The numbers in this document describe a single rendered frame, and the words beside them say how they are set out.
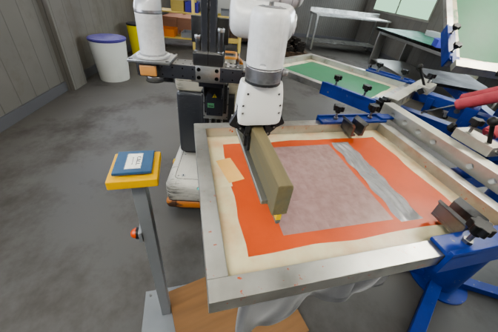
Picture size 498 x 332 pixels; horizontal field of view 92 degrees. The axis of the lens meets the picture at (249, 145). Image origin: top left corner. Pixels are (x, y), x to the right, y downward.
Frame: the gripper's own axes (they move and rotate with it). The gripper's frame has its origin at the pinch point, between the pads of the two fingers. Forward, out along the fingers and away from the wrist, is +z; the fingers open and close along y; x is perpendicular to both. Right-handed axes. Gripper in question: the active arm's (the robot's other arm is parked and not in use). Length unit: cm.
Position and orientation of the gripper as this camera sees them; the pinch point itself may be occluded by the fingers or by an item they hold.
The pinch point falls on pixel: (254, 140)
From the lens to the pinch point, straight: 58.9
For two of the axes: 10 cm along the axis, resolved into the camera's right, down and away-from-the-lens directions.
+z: -1.0, 8.2, 5.7
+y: -9.7, 0.5, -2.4
